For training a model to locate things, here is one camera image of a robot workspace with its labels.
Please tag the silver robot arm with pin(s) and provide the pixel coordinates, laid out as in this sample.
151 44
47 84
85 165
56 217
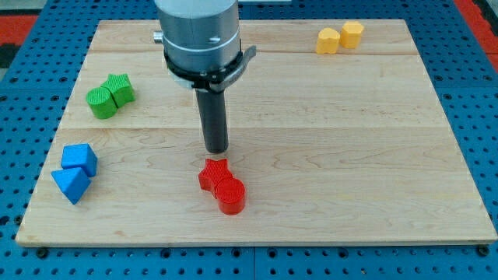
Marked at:
203 51

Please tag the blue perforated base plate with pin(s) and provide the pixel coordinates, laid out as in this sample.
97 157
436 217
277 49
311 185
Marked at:
39 82

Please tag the blue cube block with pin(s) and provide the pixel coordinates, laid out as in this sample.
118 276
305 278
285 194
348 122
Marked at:
80 155

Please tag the yellow heart block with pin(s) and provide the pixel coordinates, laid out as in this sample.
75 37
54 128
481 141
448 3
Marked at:
327 41

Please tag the wooden board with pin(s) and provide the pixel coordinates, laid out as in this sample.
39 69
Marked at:
345 149

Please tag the red cylinder block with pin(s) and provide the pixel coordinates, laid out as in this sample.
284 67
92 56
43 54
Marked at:
230 195

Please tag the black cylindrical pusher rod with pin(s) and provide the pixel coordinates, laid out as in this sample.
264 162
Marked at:
212 112

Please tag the green star block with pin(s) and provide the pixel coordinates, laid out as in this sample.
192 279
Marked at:
120 88

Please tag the blue triangle block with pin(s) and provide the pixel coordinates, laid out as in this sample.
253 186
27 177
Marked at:
72 182

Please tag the red star block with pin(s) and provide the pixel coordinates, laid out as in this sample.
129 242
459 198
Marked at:
213 174

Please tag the green cylinder block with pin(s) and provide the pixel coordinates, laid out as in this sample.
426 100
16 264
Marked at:
101 103

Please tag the yellow hexagon block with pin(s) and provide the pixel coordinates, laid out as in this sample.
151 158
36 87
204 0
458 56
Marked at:
351 34

